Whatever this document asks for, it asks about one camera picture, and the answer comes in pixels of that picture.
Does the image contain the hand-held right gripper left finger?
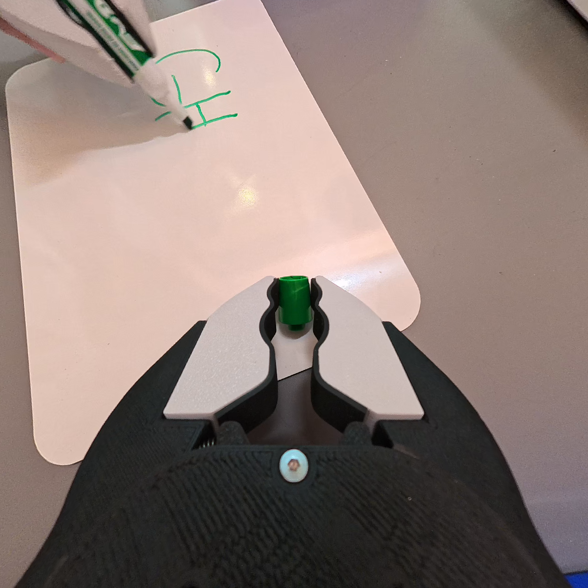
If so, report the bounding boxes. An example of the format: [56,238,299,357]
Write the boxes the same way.
[163,276,279,432]

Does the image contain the white whiteboard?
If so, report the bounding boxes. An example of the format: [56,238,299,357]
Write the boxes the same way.
[5,0,422,466]

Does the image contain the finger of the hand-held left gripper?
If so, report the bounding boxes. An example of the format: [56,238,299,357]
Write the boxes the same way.
[120,0,155,56]
[0,0,138,90]

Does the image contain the white marker with green label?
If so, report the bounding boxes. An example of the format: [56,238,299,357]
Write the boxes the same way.
[59,0,194,132]

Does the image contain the green marker cap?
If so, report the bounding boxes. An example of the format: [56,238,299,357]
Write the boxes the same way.
[277,275,315,330]

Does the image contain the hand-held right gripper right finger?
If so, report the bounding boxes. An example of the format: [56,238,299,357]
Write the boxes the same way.
[311,275,425,432]

